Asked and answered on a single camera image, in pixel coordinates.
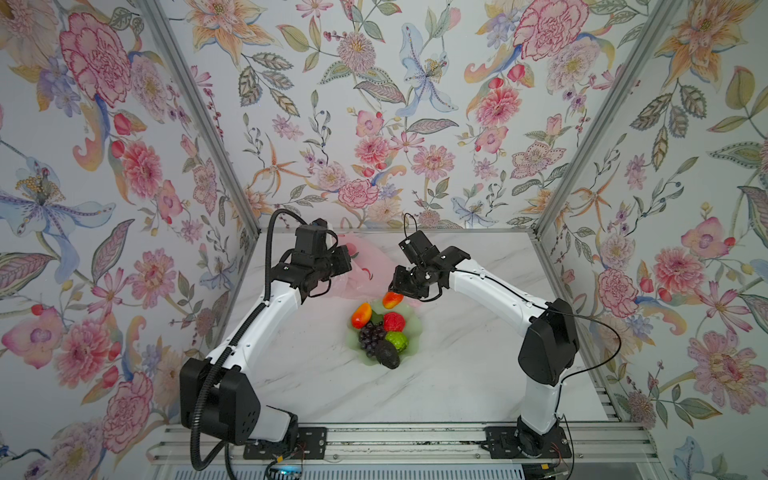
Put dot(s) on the light green fruit plate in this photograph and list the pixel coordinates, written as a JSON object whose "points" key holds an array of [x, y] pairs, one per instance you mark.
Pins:
{"points": [[413, 330]]}

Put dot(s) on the right aluminium corner post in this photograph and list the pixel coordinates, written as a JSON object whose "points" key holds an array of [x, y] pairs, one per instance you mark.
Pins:
{"points": [[656, 25]]}

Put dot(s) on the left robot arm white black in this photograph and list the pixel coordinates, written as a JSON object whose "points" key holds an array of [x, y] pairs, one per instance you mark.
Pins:
{"points": [[217, 395]]}

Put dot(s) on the aluminium corner post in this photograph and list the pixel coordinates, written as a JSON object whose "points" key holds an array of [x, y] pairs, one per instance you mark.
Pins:
{"points": [[162, 33], [656, 25]]}

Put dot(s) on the pink plastic bag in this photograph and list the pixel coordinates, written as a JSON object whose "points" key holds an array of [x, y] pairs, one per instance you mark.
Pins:
{"points": [[371, 274]]}

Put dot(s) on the left aluminium corner post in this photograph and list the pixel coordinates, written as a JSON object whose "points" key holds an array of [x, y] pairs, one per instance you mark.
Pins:
{"points": [[162, 33]]}

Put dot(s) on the orange mango fruit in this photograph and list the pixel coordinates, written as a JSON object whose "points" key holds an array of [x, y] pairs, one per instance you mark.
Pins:
{"points": [[361, 316]]}

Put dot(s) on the red strawberry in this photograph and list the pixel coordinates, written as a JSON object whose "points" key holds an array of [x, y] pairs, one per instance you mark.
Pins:
{"points": [[394, 322]]}

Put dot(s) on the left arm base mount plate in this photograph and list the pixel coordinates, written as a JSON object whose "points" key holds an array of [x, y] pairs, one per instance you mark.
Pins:
{"points": [[302, 443]]}

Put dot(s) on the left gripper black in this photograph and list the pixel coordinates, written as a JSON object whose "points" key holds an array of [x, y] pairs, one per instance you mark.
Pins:
{"points": [[342, 257]]}

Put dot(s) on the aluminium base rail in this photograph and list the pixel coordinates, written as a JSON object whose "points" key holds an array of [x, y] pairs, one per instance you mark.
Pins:
{"points": [[466, 443]]}

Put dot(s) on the red orange tomato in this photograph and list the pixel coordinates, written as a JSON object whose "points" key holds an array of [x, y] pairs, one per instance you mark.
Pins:
{"points": [[391, 300]]}

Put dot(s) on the dark purple grape bunch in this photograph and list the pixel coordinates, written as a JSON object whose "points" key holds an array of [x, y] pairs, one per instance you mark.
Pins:
{"points": [[369, 336]]}

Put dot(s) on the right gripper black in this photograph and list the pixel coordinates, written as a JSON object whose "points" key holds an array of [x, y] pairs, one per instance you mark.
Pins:
{"points": [[397, 283]]}

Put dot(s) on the dark avocado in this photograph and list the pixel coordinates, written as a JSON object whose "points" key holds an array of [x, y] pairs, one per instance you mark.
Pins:
{"points": [[387, 355]]}

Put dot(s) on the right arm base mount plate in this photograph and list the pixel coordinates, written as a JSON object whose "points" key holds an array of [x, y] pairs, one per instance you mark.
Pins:
{"points": [[512, 442]]}

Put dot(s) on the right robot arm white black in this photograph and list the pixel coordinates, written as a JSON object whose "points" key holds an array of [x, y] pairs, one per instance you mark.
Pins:
{"points": [[548, 343]]}

